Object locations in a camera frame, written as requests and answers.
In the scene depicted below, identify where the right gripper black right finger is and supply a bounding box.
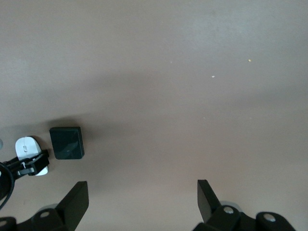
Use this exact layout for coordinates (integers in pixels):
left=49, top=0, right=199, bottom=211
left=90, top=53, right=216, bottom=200
left=192, top=179, right=256, bottom=231

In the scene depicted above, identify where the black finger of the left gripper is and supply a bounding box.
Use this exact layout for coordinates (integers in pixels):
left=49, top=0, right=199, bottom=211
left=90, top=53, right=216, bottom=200
left=3, top=149, right=51, bottom=175

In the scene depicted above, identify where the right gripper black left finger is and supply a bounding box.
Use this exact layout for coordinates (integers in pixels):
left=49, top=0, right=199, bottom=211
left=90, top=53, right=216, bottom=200
left=15, top=181, right=90, bottom=231

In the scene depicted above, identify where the white computer mouse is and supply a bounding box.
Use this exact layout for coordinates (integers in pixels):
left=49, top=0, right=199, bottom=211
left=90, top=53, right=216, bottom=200
left=15, top=136, right=49, bottom=177

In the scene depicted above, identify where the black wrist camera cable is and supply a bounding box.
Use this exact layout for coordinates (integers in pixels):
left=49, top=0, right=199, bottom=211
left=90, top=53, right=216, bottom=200
left=0, top=161, right=15, bottom=209

